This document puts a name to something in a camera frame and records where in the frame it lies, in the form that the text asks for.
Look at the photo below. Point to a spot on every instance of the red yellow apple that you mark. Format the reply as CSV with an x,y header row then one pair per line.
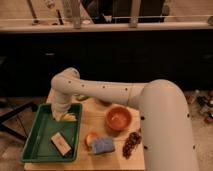
x,y
90,138

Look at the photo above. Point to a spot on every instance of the dark red small bowl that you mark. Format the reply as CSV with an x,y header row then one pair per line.
x,y
105,103

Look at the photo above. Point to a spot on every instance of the yellow banana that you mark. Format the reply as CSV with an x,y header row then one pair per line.
x,y
69,117

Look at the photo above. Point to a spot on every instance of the tan wooden block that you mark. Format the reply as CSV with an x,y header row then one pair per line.
x,y
61,144

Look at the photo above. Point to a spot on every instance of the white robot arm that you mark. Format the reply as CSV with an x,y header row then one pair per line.
x,y
166,124

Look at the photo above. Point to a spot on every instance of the black chair base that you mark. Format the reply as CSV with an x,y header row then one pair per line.
x,y
12,113

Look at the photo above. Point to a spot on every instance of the orange bowl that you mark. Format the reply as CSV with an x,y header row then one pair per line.
x,y
118,118

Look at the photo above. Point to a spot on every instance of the dark grape bunch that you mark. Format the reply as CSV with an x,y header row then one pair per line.
x,y
131,143

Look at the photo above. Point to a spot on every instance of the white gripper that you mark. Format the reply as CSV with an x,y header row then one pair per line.
x,y
60,104

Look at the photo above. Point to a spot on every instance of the blue sponge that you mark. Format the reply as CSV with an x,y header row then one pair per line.
x,y
103,145

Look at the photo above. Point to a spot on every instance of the green plastic tray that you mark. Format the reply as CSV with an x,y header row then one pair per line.
x,y
39,148

